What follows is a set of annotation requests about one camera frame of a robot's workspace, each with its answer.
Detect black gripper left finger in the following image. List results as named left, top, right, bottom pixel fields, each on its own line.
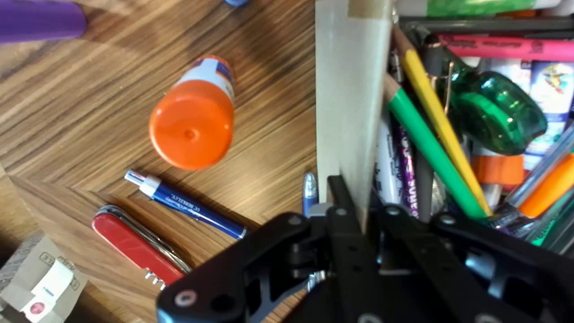
left=156, top=174, right=383, bottom=323

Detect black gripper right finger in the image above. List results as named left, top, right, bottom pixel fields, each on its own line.
left=373, top=203, right=574, bottom=323

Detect brown cardboard box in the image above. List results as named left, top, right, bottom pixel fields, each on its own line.
left=313, top=0, right=574, bottom=258

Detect purple bottle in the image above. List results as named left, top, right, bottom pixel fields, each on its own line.
left=0, top=0, right=89, bottom=45

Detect blue ballpoint pen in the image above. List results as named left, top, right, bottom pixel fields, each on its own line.
left=299, top=170, right=319, bottom=219

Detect orange cap glue tube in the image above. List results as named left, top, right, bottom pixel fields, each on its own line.
left=470, top=151, right=527, bottom=188

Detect orange pen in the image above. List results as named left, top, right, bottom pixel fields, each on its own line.
left=516, top=151, right=574, bottom=221

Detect purple pen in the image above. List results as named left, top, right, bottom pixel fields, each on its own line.
left=391, top=117, right=421, bottom=219

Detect green pencil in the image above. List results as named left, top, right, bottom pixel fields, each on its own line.
left=383, top=75, right=489, bottom=221

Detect yellow pencil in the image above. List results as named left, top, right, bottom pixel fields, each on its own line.
left=392, top=25, right=493, bottom=219

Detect blue marker pen white tip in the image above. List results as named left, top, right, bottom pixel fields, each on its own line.
left=122, top=169, right=249, bottom=242

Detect green tape dispenser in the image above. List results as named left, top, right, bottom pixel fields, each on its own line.
left=446, top=57, right=548, bottom=158

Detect red pocket knife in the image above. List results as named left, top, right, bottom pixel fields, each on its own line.
left=89, top=203, right=193, bottom=292

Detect large orange cap glue stick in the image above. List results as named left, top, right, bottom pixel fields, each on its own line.
left=147, top=54, right=236, bottom=172

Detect pink highlighter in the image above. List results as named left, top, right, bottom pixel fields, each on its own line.
left=437, top=32, right=574, bottom=63

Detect green highlighter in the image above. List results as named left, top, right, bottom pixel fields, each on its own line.
left=425, top=0, right=565, bottom=20

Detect wooden table black legs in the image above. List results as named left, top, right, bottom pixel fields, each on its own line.
left=0, top=0, right=319, bottom=323

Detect small cardboard package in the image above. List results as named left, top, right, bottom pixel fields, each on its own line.
left=0, top=230, right=89, bottom=323

